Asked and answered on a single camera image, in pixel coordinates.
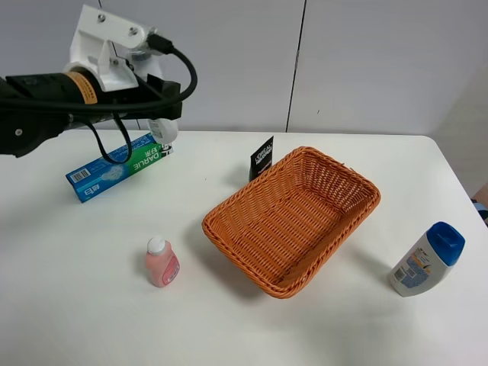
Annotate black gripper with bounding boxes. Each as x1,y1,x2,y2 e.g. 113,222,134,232
99,74,181,120

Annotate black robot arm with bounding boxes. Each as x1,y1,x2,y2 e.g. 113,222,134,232
1,69,182,158

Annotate blue green toothpaste box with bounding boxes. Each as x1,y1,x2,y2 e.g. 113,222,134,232
66,133,173,203

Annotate orange wicker basket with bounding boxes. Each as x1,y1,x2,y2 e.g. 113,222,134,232
202,146,380,299

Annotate black cosmetic tube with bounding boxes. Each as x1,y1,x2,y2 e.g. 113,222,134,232
249,136,274,181

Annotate pink bottle white cap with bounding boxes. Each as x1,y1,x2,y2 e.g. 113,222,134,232
146,236,180,287

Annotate white bottle blue cap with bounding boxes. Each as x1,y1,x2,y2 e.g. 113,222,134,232
388,221,465,297

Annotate black cable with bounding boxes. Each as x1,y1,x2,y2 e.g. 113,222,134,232
68,34,198,164

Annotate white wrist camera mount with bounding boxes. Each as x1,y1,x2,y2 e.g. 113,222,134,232
65,5,162,92

